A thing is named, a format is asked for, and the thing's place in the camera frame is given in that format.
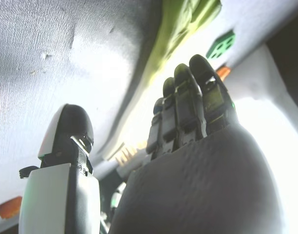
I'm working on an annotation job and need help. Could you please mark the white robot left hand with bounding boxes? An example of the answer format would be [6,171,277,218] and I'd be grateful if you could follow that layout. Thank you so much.
[18,54,289,234]

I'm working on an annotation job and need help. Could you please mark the long leek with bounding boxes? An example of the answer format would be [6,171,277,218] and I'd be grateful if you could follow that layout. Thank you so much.
[100,0,223,159]

